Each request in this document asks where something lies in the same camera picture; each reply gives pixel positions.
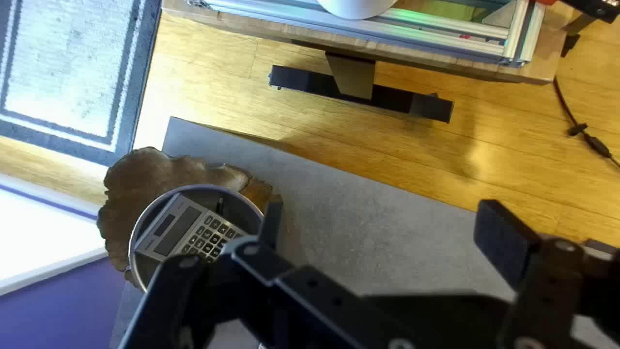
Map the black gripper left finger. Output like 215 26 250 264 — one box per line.
122 204 360 349

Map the blue patterned floor rug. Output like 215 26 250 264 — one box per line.
0 0 163 165

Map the silver metal bowl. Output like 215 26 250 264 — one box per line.
128 185 264 291

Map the black floor cable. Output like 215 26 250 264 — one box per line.
552 76 620 171

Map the grey calculator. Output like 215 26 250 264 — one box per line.
136 194 244 262

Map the grey concrete cabinet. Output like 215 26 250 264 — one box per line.
111 117 620 349

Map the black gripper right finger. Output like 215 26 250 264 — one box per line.
473 200 620 349

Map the brown wooden tray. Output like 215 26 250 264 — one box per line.
97 148 275 272

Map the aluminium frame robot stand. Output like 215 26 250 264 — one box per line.
163 0 570 122

